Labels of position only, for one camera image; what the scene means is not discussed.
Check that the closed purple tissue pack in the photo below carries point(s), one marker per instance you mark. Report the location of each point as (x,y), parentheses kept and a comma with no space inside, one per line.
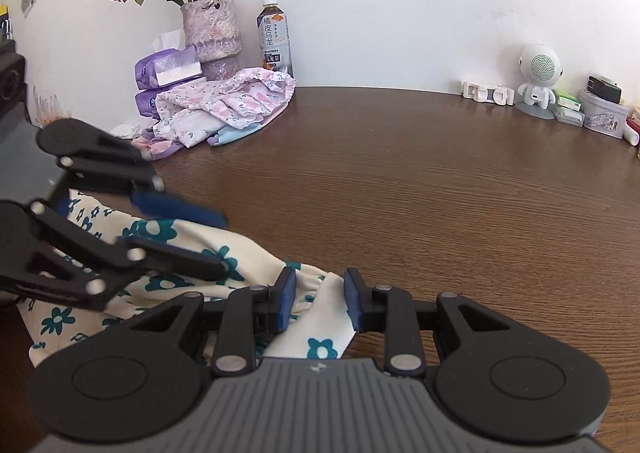
(146,103)

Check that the light blue cloth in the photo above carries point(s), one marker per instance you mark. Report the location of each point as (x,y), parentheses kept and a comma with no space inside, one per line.
(235,135)

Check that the pink floral baby garment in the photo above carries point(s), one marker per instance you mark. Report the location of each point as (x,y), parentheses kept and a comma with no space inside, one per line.
(225,98)

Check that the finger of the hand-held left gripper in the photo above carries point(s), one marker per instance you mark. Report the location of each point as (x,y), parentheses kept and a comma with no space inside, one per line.
(75,253)
(170,205)

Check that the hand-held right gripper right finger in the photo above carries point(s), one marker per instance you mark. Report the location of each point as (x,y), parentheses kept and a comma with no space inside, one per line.
(356,300)

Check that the open purple tissue pack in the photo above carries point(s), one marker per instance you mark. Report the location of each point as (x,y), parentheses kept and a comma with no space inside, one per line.
(160,65)

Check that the green white small packet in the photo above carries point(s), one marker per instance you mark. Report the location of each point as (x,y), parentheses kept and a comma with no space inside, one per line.
(567,108)

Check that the white robot speaker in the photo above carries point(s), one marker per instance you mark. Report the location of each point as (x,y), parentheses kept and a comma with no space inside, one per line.
(540,65)

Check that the cream teal-flower garment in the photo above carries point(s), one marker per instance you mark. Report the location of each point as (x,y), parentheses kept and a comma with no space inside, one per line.
(320,318)

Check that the tea bottle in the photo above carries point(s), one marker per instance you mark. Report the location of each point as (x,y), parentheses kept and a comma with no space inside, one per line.
(275,40)

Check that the pink purple cloth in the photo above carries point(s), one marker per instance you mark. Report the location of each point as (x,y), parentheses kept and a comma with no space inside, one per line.
(160,149)

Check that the crumpled white tissue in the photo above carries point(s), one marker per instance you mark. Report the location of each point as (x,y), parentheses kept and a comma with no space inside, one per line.
(125,130)

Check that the white lip balm tube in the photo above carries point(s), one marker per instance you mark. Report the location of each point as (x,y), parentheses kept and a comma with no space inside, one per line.
(631,137)

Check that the black charger adapter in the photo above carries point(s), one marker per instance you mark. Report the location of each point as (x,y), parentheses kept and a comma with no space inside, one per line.
(605,89)

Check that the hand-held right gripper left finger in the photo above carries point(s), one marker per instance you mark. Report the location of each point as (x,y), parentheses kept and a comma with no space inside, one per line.
(285,300)

